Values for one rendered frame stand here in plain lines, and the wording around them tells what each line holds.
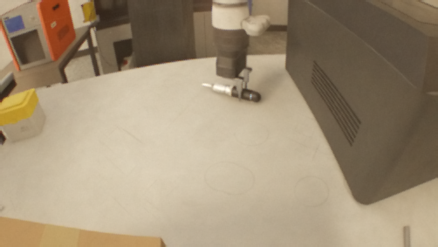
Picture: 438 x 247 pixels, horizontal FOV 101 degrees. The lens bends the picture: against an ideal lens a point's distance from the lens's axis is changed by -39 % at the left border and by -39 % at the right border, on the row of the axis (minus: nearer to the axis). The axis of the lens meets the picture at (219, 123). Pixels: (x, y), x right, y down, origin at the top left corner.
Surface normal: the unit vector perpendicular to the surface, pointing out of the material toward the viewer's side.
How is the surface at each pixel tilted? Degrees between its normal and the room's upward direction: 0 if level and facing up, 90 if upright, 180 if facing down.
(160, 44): 90
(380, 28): 58
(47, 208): 0
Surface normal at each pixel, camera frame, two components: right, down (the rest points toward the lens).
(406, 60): -0.85, -0.31
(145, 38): -0.08, 0.66
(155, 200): -0.03, -0.76
